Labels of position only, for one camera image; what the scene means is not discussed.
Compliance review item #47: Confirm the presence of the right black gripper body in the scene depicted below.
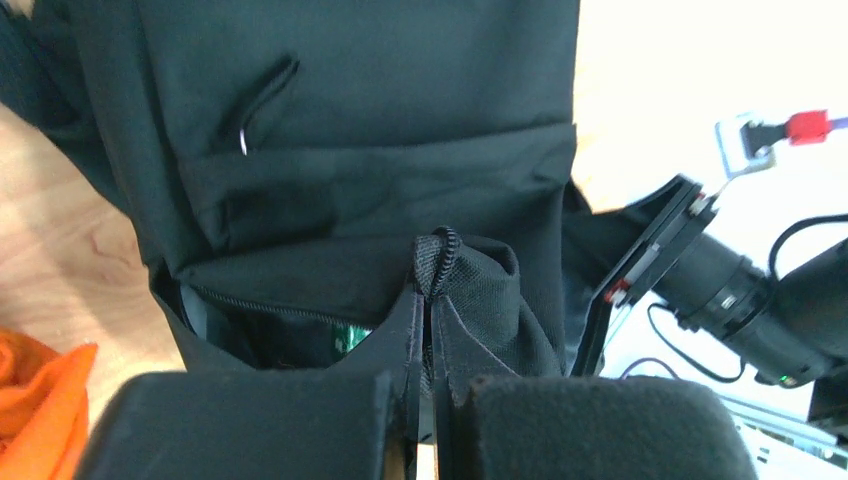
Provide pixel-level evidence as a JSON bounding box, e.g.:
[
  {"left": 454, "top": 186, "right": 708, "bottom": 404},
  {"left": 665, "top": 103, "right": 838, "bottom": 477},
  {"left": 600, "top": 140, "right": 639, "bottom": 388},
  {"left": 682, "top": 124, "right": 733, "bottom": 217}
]
[{"left": 602, "top": 176, "right": 847, "bottom": 424}]

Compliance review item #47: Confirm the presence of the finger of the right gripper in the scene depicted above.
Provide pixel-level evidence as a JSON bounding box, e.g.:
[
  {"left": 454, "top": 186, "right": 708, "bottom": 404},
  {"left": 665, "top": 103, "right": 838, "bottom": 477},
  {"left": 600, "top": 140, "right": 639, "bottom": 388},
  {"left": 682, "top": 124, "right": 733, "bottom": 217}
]
[
  {"left": 570, "top": 298, "right": 612, "bottom": 377},
  {"left": 562, "top": 175, "right": 686, "bottom": 291}
]

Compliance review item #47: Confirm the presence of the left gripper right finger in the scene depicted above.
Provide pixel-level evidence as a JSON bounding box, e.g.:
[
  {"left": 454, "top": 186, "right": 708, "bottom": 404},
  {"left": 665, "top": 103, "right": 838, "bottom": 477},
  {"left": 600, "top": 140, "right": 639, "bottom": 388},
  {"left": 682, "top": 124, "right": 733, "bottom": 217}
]
[{"left": 430, "top": 294, "right": 760, "bottom": 480}]

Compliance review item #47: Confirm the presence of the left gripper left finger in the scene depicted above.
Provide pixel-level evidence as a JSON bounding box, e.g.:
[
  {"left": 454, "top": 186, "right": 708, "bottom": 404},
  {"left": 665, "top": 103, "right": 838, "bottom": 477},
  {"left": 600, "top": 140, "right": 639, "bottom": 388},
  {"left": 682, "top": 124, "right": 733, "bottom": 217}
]
[{"left": 72, "top": 291, "right": 427, "bottom": 480}]

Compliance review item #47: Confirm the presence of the green Treehouse book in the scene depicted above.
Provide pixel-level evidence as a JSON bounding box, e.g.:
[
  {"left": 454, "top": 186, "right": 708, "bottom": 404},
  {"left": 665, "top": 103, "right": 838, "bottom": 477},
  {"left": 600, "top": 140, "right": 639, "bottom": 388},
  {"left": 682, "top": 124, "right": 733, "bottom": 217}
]
[{"left": 331, "top": 325, "right": 371, "bottom": 360}]

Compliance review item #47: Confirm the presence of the black backpack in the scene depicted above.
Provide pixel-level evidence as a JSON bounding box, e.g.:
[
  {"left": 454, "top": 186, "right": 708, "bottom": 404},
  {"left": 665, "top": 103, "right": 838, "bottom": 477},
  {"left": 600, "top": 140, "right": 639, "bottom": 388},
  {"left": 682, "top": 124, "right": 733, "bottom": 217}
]
[{"left": 0, "top": 0, "right": 657, "bottom": 379}]

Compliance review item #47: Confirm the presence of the orange cloth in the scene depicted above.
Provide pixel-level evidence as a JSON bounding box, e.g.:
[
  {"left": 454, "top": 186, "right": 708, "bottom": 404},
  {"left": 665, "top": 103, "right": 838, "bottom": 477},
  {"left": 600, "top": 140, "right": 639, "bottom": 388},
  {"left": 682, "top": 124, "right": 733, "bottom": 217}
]
[{"left": 1, "top": 328, "right": 98, "bottom": 480}]

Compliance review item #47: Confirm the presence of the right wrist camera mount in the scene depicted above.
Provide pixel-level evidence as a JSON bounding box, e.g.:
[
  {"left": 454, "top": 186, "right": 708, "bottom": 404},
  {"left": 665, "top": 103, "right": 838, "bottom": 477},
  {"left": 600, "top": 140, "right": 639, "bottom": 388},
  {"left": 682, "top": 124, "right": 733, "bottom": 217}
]
[{"left": 714, "top": 110, "right": 839, "bottom": 180}]

